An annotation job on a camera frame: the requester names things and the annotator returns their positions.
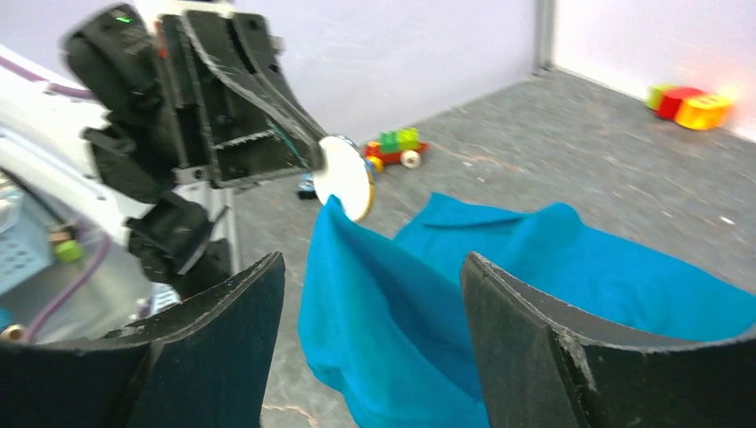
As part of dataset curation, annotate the teal blue cloth garment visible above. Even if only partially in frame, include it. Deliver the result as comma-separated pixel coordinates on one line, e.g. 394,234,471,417
299,193,755,427

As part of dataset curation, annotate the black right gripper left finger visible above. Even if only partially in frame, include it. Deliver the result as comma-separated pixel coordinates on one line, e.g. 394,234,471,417
1,252,285,428

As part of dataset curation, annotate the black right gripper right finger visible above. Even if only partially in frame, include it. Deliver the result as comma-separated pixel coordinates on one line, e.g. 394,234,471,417
461,252,755,427

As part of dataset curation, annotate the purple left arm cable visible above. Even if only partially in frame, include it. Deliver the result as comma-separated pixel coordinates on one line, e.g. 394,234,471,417
0,53,113,345

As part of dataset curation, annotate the green red orange toy stack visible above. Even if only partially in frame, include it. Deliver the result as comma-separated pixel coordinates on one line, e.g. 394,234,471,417
645,84,734,131

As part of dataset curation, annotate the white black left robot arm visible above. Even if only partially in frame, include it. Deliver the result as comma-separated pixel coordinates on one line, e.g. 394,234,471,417
1,1,326,343

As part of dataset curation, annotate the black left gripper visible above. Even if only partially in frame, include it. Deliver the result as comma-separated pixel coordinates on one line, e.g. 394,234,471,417
155,9,326,188

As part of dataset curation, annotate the colourful toy block train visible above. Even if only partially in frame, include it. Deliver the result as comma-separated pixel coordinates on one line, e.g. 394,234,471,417
362,128,430,172

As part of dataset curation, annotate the small white brooch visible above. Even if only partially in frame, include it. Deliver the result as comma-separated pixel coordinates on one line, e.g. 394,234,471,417
313,136,374,222

